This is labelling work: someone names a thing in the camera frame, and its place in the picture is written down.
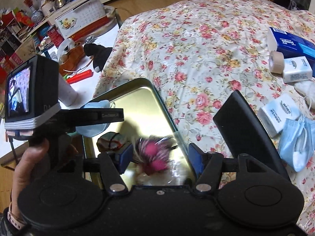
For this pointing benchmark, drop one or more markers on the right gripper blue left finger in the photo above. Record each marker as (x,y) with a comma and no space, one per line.
(123,157)

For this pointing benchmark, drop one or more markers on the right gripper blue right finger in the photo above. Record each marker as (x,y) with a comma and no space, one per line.
(198,159)

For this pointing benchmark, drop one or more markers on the pink feathery hair accessory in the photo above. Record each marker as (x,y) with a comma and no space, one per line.
(153,153)

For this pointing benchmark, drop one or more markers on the light blue face mask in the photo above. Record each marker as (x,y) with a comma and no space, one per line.
(94,126)

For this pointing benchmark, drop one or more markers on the person's left hand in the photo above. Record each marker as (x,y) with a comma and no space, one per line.
(22,178)

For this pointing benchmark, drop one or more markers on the rolled striped small towel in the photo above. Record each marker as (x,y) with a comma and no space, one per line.
(111,141)

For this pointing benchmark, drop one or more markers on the gold metal tin tray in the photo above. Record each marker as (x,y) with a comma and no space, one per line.
(145,115)

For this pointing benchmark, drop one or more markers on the black tin lid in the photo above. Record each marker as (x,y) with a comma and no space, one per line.
(243,132)

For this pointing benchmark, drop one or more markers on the wooden violin-shaped tissue holder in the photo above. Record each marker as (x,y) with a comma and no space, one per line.
(69,55)

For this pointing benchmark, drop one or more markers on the black plush toy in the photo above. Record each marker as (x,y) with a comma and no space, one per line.
(99,53)

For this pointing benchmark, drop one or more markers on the white tissue pack lower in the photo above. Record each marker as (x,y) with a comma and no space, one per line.
(274,114)

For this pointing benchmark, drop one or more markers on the white tissue pack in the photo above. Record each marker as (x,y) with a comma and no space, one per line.
(296,69)
(274,114)

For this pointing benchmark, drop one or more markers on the blue white porcelain vase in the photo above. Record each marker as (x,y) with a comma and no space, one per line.
(36,15)

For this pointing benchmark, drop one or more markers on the blue face mask pile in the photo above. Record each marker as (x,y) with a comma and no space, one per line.
(296,145)

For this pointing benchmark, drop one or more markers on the floral quilted bedspread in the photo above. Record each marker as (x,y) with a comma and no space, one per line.
(197,52)

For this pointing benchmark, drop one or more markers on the desk calendar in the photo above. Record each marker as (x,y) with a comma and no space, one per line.
(82,20)

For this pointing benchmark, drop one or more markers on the beige tape roll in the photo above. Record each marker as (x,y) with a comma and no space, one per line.
(276,62)

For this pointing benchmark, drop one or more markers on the white fluffy item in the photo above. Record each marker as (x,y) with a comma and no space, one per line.
(306,88)

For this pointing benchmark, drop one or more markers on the white tissue pack upper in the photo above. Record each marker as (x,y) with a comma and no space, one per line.
(296,69)

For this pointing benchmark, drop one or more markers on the blue Tempo tissue box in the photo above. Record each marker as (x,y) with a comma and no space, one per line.
(290,45)

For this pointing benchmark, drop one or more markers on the red plastic handle tool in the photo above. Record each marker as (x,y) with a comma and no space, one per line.
(79,77)

